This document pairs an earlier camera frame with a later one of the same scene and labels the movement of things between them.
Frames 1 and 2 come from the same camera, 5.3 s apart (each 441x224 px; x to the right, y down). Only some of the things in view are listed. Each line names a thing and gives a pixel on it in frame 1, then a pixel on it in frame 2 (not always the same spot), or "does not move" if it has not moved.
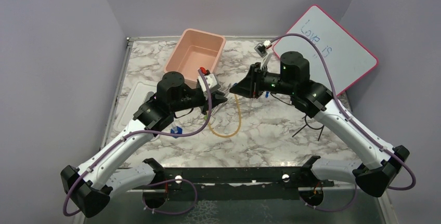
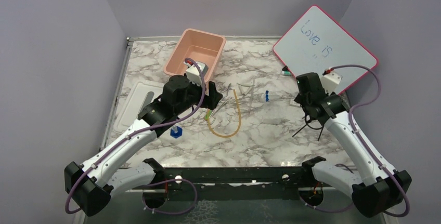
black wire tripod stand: x=322 y=127 does not move
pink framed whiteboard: x=350 y=59 does not move
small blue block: x=177 y=130 does not move
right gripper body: x=267 y=81 → x=304 y=104
